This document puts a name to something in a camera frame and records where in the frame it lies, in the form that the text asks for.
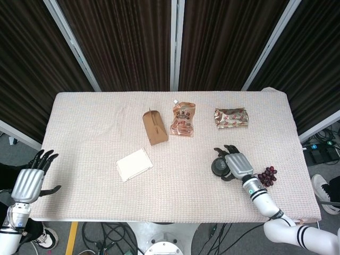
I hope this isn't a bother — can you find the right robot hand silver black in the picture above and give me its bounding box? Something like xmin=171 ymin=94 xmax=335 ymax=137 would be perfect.
xmin=214 ymin=144 xmax=254 ymax=183

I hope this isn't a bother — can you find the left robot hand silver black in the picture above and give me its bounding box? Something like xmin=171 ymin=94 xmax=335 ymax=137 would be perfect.
xmin=10 ymin=149 xmax=62 ymax=204

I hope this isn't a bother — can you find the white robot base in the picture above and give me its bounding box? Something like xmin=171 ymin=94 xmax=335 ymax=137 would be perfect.
xmin=127 ymin=222 xmax=200 ymax=255

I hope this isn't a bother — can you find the black trouser leg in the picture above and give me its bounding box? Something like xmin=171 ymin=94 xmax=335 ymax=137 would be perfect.
xmin=0 ymin=163 xmax=23 ymax=192
xmin=322 ymin=175 xmax=340 ymax=207

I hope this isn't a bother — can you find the dark red grape bunch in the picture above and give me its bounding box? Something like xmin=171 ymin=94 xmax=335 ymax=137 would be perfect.
xmin=257 ymin=166 xmax=278 ymax=188

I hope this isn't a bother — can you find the gold red snack wrapper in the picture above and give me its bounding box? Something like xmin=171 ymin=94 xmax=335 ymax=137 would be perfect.
xmin=214 ymin=107 xmax=250 ymax=130

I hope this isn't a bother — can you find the white black sneaker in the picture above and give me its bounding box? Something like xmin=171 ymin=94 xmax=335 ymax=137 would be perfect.
xmin=31 ymin=223 xmax=59 ymax=250
xmin=311 ymin=174 xmax=340 ymax=215

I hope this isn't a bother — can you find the yellow floor tape strip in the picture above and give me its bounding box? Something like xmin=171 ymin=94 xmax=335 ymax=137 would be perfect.
xmin=65 ymin=222 xmax=79 ymax=255

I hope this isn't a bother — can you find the orange spout drink pouch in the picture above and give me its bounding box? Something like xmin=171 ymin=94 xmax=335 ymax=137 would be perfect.
xmin=169 ymin=99 xmax=197 ymax=138

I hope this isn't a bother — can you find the beige waffle tablecloth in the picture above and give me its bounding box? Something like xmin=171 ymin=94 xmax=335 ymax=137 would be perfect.
xmin=30 ymin=87 xmax=322 ymax=223

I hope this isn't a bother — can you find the brown kraft paper box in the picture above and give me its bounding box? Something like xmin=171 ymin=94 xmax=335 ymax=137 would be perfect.
xmin=142 ymin=107 xmax=169 ymax=146

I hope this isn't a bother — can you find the white plastic rectangular tray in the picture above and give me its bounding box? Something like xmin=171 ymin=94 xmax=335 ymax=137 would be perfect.
xmin=114 ymin=147 xmax=154 ymax=182

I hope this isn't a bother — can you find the dark brown ribbed partition panel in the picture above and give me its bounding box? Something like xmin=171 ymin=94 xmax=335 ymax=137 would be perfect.
xmin=179 ymin=0 xmax=290 ymax=91
xmin=249 ymin=0 xmax=340 ymax=135
xmin=0 ymin=0 xmax=94 ymax=144
xmin=57 ymin=0 xmax=173 ymax=92

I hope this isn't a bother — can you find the white metal partition frame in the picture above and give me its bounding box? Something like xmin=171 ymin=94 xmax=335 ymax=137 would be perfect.
xmin=169 ymin=0 xmax=186 ymax=91
xmin=44 ymin=0 xmax=101 ymax=92
xmin=241 ymin=0 xmax=302 ymax=91

